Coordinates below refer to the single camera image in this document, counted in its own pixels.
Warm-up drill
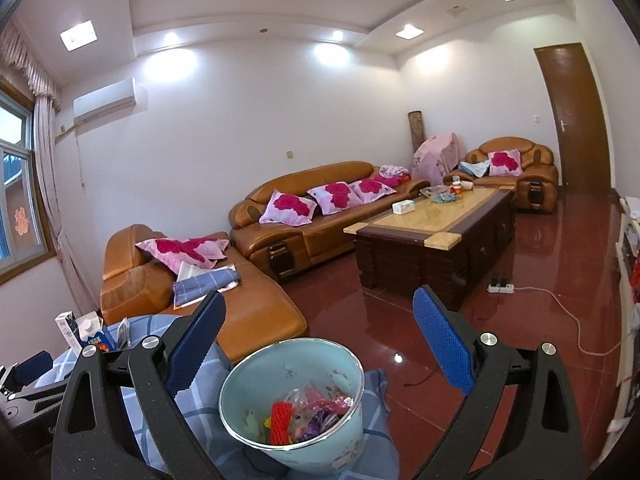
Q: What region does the pink floral pillow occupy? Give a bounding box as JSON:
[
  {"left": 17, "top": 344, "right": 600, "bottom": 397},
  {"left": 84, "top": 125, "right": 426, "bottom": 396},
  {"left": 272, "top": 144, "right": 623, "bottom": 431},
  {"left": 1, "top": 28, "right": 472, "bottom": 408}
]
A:
[
  {"left": 259, "top": 190, "right": 318, "bottom": 228},
  {"left": 350, "top": 178, "right": 398, "bottom": 202},
  {"left": 136, "top": 237, "right": 230, "bottom": 270},
  {"left": 306, "top": 182, "right": 361, "bottom": 216},
  {"left": 487, "top": 149, "right": 523, "bottom": 176}
]

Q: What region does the brown leather chaise sofa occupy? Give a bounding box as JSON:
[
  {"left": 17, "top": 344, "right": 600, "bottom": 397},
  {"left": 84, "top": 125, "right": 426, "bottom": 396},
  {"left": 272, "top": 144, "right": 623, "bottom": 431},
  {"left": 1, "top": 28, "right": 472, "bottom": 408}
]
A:
[{"left": 100, "top": 224, "right": 308, "bottom": 361}]

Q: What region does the red foam fruit net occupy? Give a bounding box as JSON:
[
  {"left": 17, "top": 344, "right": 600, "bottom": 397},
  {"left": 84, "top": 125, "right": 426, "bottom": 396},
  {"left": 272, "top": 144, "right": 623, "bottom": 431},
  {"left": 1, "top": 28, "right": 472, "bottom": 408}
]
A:
[{"left": 269, "top": 401, "right": 293, "bottom": 445}]

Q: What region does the white power cable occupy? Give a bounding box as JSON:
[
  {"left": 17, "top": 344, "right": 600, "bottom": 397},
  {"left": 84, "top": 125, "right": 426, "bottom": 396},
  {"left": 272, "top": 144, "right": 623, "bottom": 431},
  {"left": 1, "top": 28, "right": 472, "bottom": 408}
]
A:
[{"left": 514, "top": 285, "right": 636, "bottom": 356}]

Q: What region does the pink floral cloth cover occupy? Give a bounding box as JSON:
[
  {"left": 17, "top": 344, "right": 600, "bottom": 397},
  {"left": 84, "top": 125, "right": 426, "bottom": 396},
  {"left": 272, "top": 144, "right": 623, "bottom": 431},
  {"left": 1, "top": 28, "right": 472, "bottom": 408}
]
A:
[{"left": 411, "top": 132, "right": 462, "bottom": 186}]

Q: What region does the brown wooden door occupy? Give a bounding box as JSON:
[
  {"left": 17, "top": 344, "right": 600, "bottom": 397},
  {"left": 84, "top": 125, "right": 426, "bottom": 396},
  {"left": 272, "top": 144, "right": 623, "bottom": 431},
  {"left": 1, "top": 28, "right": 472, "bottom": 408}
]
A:
[{"left": 534, "top": 42, "right": 613, "bottom": 196}]

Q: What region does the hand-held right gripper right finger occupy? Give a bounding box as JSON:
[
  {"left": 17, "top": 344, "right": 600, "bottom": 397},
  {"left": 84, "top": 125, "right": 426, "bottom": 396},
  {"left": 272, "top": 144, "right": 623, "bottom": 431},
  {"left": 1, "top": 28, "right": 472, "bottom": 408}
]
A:
[{"left": 412, "top": 285, "right": 586, "bottom": 480}]

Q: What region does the teal cartoon print bin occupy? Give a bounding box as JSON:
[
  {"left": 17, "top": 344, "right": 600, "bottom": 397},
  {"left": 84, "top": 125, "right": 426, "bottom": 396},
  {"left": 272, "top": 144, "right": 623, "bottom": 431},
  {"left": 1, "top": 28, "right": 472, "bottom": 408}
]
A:
[{"left": 218, "top": 338, "right": 366, "bottom": 463}]

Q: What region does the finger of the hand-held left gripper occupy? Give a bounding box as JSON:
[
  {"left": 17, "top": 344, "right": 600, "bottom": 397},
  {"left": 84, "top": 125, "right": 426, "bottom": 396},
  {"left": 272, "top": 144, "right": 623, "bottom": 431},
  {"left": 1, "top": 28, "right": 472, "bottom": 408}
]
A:
[{"left": 9, "top": 351, "right": 54, "bottom": 387}]

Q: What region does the brown leather long sofa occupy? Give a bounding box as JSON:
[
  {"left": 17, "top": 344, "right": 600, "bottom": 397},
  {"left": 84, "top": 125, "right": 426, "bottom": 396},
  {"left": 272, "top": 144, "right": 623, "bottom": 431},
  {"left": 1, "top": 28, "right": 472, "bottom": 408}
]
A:
[{"left": 229, "top": 161, "right": 431, "bottom": 283}]

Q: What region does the pink plastic wrapper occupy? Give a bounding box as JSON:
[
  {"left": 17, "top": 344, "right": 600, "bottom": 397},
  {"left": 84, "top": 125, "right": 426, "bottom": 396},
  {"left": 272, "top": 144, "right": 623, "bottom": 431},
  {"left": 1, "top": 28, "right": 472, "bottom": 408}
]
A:
[{"left": 287, "top": 382, "right": 356, "bottom": 416}]

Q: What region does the blue carton with white top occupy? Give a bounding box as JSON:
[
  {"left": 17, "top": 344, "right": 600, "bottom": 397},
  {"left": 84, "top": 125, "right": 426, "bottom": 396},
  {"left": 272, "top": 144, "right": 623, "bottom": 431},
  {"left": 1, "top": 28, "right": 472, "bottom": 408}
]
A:
[{"left": 75, "top": 311, "right": 117, "bottom": 353}]

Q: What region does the brown leather armchair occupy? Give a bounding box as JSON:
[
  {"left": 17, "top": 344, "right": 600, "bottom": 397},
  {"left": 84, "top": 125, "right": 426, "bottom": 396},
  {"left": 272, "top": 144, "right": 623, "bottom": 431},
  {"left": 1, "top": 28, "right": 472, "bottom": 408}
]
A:
[{"left": 442, "top": 136, "right": 559, "bottom": 214}]

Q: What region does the rolled standing mat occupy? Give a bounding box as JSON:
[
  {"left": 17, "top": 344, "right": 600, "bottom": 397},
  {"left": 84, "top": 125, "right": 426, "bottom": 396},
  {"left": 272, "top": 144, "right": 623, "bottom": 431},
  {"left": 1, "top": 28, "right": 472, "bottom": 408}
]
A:
[{"left": 407, "top": 110, "right": 425, "bottom": 156}]

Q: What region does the white air conditioner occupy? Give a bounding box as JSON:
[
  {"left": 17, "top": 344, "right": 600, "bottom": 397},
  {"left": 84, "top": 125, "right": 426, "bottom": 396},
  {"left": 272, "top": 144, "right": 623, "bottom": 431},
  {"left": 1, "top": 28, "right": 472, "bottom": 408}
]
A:
[{"left": 73, "top": 77, "right": 137, "bottom": 122}]

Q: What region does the dark wooden coffee table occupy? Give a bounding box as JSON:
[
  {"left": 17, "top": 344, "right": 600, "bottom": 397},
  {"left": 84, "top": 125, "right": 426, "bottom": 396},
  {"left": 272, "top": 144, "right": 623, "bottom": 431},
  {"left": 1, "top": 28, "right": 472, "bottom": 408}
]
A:
[{"left": 342, "top": 186, "right": 516, "bottom": 311}]

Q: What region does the window with white frame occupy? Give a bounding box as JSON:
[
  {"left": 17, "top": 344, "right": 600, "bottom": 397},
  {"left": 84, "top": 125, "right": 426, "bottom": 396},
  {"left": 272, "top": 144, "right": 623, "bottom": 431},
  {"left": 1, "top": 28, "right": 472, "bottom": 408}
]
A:
[{"left": 0, "top": 77, "right": 56, "bottom": 283}]

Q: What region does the folded blue plaid sheet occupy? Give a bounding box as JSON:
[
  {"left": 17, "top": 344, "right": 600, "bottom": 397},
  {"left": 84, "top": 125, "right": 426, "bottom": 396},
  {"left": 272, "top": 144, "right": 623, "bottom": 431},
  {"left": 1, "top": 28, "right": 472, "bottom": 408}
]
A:
[{"left": 172, "top": 267, "right": 241, "bottom": 308}]

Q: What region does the white milk carton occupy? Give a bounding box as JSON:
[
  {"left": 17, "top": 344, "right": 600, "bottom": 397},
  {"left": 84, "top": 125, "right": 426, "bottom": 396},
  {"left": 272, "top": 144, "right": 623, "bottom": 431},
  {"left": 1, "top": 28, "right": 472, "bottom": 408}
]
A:
[{"left": 55, "top": 311, "right": 83, "bottom": 356}]

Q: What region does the white flat package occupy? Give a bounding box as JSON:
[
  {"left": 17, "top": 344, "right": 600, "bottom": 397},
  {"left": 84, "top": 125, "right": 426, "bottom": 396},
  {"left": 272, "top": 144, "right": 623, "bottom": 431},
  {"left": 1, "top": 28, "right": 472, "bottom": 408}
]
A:
[{"left": 176, "top": 260, "right": 206, "bottom": 281}]

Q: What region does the blue plaid tablecloth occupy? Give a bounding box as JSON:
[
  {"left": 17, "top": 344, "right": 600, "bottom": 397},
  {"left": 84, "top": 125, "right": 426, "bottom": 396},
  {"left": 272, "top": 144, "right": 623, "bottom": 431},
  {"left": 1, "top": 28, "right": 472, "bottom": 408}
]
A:
[{"left": 40, "top": 312, "right": 391, "bottom": 480}]

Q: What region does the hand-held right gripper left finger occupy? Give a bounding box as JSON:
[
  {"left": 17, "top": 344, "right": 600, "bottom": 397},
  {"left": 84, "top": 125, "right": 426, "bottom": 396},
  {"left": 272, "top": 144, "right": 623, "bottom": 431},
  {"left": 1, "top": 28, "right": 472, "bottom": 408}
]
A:
[{"left": 50, "top": 290, "right": 227, "bottom": 480}]

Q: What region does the folded pink blanket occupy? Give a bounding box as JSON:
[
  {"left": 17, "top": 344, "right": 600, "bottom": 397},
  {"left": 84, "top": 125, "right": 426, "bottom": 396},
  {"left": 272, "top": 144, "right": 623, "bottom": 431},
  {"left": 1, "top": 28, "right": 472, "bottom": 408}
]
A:
[{"left": 375, "top": 164, "right": 412, "bottom": 187}]

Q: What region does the purple plastic wrapper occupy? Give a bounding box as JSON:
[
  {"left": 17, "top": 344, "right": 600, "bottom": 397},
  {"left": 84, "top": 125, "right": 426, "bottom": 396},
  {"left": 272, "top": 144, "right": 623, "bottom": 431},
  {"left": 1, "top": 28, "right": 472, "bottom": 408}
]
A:
[{"left": 297, "top": 410, "right": 346, "bottom": 442}]

